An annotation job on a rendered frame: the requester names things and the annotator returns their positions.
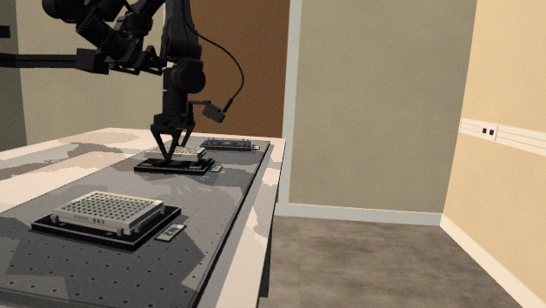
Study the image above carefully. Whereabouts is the white multi-well plate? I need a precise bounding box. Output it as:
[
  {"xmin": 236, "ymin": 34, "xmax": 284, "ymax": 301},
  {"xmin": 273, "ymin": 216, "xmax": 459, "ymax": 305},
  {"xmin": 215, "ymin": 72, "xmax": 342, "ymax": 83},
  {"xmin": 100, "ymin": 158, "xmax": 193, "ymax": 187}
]
[
  {"xmin": 50, "ymin": 191, "xmax": 163, "ymax": 235},
  {"xmin": 143, "ymin": 145, "xmax": 206, "ymax": 161}
]

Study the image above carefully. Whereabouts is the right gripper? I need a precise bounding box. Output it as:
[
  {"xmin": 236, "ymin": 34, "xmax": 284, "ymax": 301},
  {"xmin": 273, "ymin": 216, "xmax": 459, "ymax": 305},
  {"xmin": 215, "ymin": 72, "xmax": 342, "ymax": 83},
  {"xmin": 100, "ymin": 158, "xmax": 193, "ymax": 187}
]
[{"xmin": 96, "ymin": 11, "xmax": 163, "ymax": 76}]

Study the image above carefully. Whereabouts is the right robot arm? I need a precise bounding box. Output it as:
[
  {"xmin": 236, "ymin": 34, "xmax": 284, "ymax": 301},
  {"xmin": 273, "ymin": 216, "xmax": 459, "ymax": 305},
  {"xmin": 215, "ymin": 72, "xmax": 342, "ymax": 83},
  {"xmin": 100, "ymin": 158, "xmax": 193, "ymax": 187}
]
[{"xmin": 42, "ymin": 0, "xmax": 144, "ymax": 46}]

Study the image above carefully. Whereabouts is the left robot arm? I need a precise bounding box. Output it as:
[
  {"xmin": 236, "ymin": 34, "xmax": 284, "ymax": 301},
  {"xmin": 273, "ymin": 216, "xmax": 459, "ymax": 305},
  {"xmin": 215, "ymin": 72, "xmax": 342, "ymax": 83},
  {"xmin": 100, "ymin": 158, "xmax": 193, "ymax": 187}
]
[{"xmin": 123, "ymin": 0, "xmax": 226, "ymax": 123}]

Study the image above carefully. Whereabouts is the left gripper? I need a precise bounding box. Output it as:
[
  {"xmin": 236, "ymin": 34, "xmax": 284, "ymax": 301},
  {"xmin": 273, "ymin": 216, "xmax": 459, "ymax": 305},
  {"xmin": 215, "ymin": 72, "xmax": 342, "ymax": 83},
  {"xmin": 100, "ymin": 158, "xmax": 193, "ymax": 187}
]
[{"xmin": 150, "ymin": 90, "xmax": 221, "ymax": 159}]

